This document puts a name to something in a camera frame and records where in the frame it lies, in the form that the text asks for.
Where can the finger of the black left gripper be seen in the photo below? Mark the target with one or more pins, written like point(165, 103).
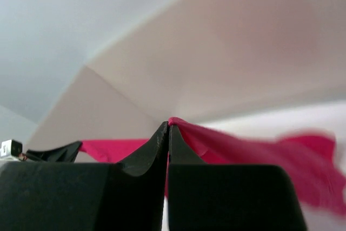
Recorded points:
point(66, 153)

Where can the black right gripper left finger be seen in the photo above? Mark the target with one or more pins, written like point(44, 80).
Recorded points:
point(128, 195)

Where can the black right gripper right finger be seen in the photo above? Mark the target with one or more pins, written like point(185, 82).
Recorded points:
point(205, 196)

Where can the magenta t shirt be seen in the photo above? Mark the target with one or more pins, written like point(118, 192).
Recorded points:
point(307, 158)

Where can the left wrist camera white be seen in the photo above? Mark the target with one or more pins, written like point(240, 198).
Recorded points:
point(11, 150)

